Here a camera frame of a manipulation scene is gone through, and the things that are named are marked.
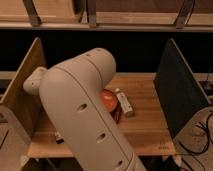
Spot orange ceramic bowl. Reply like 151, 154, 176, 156
101, 89, 118, 112

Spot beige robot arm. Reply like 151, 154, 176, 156
23, 48, 146, 171

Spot white plastic bottle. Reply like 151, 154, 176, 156
115, 88, 134, 117

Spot small dark object on table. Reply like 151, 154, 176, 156
54, 132, 64, 144

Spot wooden shelf with brackets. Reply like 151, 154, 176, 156
0, 0, 213, 33

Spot right dark side panel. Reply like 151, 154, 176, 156
154, 39, 210, 138

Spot left wooden side panel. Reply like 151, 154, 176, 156
0, 38, 46, 145

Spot black cables on floor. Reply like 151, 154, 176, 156
178, 111, 213, 171

